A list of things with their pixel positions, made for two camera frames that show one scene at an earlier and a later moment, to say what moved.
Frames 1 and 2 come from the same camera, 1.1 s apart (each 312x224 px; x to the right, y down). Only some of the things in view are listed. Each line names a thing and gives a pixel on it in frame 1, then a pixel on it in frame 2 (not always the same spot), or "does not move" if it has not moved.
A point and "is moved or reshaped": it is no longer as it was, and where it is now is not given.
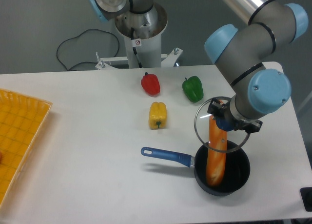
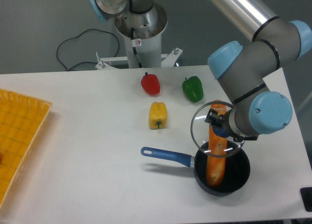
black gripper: [216, 109] -> [223, 120]
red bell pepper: [150, 84] does not move
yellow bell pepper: [158, 115] does not move
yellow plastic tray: [21, 118] does not move
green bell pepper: [192, 88] does not move
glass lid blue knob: [224, 123] is moved or reshaped
